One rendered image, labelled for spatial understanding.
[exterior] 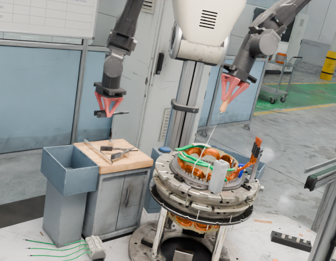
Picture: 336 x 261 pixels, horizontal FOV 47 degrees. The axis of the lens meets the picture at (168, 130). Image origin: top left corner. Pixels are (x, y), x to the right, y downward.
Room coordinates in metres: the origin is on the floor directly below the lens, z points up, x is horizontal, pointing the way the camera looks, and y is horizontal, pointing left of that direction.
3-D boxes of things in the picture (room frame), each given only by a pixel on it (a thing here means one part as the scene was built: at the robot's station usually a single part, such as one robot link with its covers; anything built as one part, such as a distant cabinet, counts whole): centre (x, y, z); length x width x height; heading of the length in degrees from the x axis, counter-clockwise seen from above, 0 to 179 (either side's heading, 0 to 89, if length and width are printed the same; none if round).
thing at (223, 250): (1.09, -0.25, 0.83); 0.05 x 0.04 x 0.02; 7
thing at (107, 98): (1.20, 0.21, 1.22); 0.07 x 0.07 x 0.09; 44
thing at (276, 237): (1.31, -0.55, 0.79); 0.15 x 0.05 x 0.02; 81
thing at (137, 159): (1.19, 0.16, 1.05); 0.20 x 0.19 x 0.02; 133
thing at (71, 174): (1.08, 0.28, 0.92); 0.17 x 0.11 x 0.28; 43
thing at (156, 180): (1.03, -0.02, 1.05); 0.09 x 0.04 x 0.01; 43
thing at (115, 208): (1.19, 0.16, 0.91); 0.19 x 0.19 x 0.26; 43
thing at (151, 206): (1.37, 0.00, 0.91); 0.07 x 0.07 x 0.25; 28
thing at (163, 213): (1.03, -0.04, 0.91); 0.02 x 0.02 x 0.21
